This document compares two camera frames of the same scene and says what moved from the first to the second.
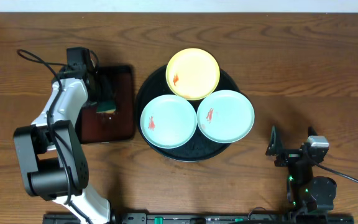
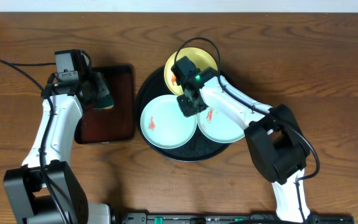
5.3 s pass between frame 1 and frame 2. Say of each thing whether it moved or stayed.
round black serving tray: stayed
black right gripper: moved
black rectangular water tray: stayed
